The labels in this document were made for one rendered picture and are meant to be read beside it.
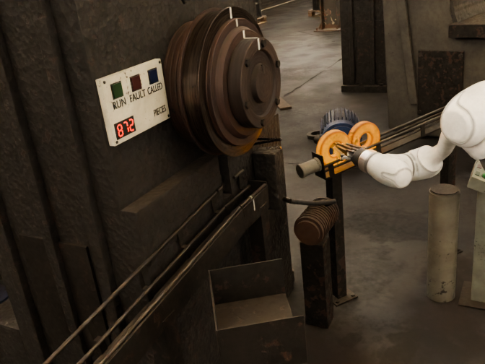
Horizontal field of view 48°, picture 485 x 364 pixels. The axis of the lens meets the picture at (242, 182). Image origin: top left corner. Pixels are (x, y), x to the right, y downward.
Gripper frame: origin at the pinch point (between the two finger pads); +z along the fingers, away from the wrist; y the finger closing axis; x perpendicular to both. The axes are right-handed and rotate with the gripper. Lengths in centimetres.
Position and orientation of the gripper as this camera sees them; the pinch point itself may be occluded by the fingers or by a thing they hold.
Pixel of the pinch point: (333, 144)
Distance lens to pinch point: 226.0
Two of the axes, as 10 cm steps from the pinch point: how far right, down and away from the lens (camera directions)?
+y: 8.8, -2.7, 3.8
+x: -0.9, -9.0, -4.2
